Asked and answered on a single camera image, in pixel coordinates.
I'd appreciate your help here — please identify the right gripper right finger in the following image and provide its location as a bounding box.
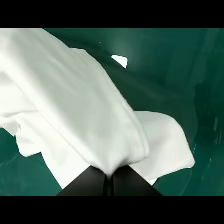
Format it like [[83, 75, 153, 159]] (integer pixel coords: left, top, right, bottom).
[[108, 165, 163, 197]]

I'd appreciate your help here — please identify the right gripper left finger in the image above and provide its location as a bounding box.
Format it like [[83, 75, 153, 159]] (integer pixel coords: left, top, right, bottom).
[[56, 165, 109, 197]]

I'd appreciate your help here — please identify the white T-shirt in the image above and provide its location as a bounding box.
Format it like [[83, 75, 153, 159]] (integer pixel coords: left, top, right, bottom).
[[0, 28, 196, 190]]

